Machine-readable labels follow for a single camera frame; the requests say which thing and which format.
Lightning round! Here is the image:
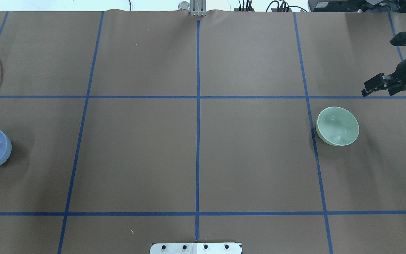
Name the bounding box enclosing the green bowl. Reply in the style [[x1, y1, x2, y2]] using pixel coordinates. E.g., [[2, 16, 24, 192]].
[[315, 107, 359, 146]]

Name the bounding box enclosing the white camera mast base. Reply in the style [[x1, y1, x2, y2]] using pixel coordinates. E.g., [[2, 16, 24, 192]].
[[149, 242, 243, 254]]

